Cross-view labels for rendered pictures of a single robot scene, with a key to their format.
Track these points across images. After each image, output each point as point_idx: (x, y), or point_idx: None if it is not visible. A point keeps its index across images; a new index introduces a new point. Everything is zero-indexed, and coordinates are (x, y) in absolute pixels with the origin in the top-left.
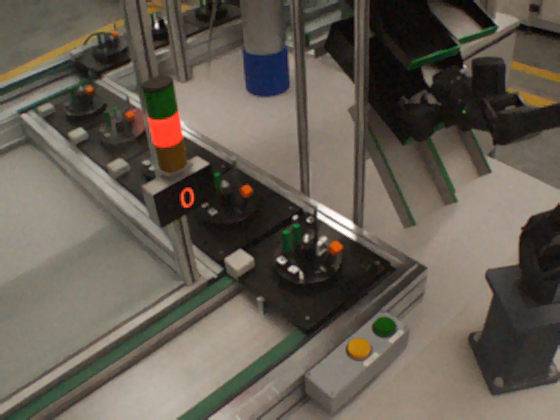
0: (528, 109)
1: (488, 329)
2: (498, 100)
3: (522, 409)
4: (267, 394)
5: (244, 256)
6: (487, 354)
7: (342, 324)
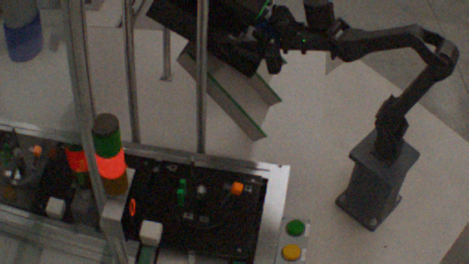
0: (363, 34)
1: (357, 192)
2: (335, 29)
3: (392, 229)
4: None
5: (153, 225)
6: (359, 208)
7: (265, 241)
